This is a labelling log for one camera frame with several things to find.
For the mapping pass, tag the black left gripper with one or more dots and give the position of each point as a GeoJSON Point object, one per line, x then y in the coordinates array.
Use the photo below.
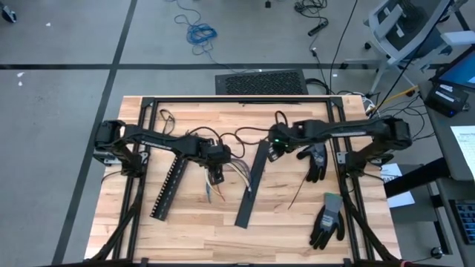
{"type": "Point", "coordinates": [215, 152]}

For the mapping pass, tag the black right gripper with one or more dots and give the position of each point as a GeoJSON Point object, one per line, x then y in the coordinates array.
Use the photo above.
{"type": "Point", "coordinates": [284, 137]}

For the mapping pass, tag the black raceway lid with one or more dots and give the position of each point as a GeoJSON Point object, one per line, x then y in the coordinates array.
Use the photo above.
{"type": "Point", "coordinates": [252, 185]}

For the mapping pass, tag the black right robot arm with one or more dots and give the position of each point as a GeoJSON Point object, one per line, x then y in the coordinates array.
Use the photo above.
{"type": "Point", "coordinates": [352, 130]}

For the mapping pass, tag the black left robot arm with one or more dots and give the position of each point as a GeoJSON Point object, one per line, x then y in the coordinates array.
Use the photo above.
{"type": "Point", "coordinates": [156, 142]}

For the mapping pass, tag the dark brown zip tie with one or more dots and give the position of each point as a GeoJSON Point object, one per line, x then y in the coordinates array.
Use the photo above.
{"type": "Point", "coordinates": [297, 193]}

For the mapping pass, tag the black perforated case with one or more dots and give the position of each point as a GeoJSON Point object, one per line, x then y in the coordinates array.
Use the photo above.
{"type": "Point", "coordinates": [263, 82]}

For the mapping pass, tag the black power strip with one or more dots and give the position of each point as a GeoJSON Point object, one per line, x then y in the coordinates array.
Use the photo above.
{"type": "Point", "coordinates": [317, 29]}

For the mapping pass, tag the white paper with print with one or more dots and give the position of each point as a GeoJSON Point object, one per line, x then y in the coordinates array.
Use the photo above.
{"type": "Point", "coordinates": [401, 200]}

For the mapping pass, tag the small black floor object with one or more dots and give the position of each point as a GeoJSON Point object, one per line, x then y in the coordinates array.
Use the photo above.
{"type": "Point", "coordinates": [267, 3]}

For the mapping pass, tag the grey side desk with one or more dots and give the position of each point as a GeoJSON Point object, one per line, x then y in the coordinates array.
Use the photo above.
{"type": "Point", "coordinates": [439, 148]}

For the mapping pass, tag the grey white office chair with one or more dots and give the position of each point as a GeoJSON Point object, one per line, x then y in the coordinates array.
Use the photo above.
{"type": "Point", "coordinates": [401, 37]}

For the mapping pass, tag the black device box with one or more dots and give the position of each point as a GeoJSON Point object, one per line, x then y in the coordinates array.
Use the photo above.
{"type": "Point", "coordinates": [445, 100]}

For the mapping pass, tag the black round knob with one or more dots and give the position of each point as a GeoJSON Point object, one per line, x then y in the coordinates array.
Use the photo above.
{"type": "Point", "coordinates": [436, 253]}

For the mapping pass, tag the white document sheet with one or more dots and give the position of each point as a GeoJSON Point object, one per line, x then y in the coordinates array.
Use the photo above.
{"type": "Point", "coordinates": [465, 146]}

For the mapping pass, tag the black keyboard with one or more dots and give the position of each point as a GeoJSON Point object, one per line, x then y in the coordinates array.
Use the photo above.
{"type": "Point", "coordinates": [465, 222]}

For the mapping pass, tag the laptop with blue screen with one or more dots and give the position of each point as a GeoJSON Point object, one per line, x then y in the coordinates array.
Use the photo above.
{"type": "Point", "coordinates": [462, 72]}

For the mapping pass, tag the small black floor device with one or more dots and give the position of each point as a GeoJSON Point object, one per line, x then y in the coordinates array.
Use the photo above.
{"type": "Point", "coordinates": [8, 15]}

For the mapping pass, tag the black aluminium frame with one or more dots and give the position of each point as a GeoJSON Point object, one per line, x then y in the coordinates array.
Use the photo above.
{"type": "Point", "coordinates": [241, 99]}

